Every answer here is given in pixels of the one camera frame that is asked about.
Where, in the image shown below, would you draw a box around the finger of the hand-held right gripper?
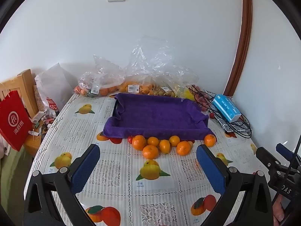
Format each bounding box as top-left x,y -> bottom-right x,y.
276,143 -> 301,164
256,147 -> 283,177

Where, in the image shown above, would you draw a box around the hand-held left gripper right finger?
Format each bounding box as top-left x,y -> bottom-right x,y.
196,144 -> 274,226

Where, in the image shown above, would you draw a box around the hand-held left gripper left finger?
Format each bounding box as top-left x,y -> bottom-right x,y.
23,144 -> 101,226

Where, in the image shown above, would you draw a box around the orange mandarin with green stem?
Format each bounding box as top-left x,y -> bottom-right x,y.
204,134 -> 217,147

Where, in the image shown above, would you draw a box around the person's right hand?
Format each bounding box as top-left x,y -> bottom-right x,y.
272,194 -> 291,226

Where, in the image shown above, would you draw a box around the grey patterned pouch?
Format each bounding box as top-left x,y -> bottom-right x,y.
215,113 -> 250,133

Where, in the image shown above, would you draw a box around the wooden stool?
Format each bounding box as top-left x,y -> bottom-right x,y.
24,113 -> 57,157

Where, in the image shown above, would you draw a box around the blue tissue pack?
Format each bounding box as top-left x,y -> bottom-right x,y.
212,94 -> 241,123

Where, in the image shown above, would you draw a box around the pile of small packets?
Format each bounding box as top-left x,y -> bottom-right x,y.
28,111 -> 57,137

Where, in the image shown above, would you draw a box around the purple towel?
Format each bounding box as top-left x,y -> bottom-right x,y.
103,93 -> 215,142

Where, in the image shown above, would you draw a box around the clear bag of mandarins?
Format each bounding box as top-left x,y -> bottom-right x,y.
74,55 -> 125,97

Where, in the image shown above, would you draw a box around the red paper bag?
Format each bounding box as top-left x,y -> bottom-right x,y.
0,90 -> 33,152

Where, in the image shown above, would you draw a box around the white plastic bag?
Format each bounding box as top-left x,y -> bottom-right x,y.
35,62 -> 78,118

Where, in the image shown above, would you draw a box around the clear bag of golden berries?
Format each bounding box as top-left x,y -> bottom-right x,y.
150,65 -> 200,98

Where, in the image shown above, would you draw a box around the wooden chair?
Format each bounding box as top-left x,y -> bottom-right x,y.
0,69 -> 39,120

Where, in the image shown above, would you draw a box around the clear bag of kumquats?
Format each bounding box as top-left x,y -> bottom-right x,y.
118,35 -> 176,95

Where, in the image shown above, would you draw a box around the black cables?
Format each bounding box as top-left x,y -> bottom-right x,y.
193,85 -> 252,139

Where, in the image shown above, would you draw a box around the brown wooden door frame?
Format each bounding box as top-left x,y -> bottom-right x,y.
222,0 -> 253,97

